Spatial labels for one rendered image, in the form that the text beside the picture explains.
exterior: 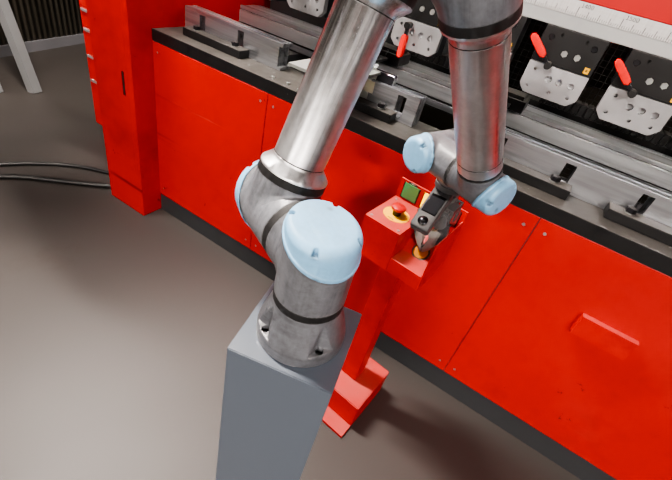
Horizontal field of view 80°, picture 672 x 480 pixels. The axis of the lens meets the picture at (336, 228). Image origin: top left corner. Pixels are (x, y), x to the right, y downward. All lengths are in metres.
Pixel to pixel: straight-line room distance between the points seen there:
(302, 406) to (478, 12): 0.60
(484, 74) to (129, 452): 1.34
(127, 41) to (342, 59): 1.37
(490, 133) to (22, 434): 1.46
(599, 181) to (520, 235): 0.25
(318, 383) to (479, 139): 0.44
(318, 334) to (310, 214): 0.19
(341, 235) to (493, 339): 1.02
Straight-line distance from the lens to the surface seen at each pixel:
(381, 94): 1.40
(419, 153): 0.79
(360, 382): 1.48
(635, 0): 1.24
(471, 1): 0.51
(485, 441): 1.72
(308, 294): 0.57
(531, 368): 1.53
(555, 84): 1.25
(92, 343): 1.70
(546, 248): 1.27
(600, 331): 1.38
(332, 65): 0.58
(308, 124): 0.59
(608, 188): 1.32
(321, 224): 0.56
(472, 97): 0.59
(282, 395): 0.71
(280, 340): 0.64
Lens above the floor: 1.33
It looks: 36 degrees down
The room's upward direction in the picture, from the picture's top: 15 degrees clockwise
